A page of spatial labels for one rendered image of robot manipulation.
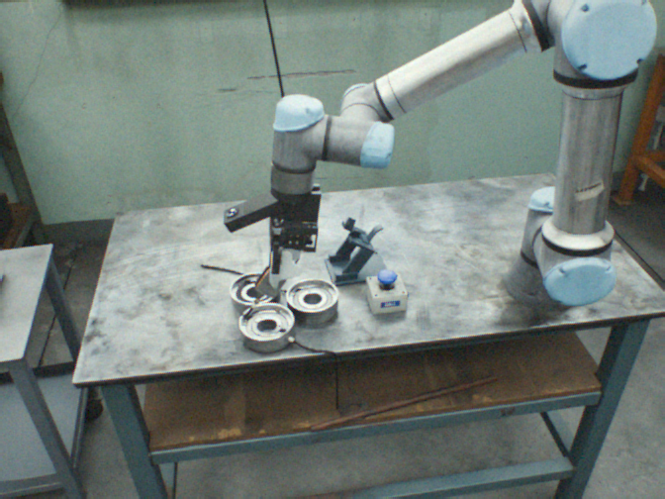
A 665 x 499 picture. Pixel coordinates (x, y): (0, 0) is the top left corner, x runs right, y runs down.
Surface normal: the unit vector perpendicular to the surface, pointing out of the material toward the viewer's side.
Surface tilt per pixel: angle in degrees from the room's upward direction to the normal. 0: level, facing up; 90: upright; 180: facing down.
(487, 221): 0
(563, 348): 0
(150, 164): 90
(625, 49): 83
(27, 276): 0
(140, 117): 90
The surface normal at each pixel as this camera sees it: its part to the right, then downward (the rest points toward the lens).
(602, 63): -0.10, 0.47
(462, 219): -0.02, -0.82
